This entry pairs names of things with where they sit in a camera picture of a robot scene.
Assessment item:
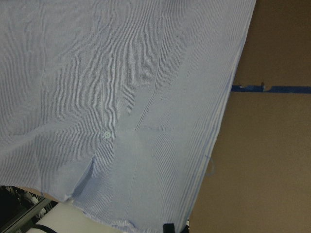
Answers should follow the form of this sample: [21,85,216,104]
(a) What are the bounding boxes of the aluminium frame rail right side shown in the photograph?
[0,198,51,233]

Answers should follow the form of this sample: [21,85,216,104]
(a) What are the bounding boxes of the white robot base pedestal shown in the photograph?
[37,203,120,233]

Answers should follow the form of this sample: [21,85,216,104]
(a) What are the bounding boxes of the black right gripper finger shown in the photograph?
[163,223,174,233]

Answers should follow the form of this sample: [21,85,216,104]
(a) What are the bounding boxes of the blue striped button-up shirt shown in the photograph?
[0,0,256,233]

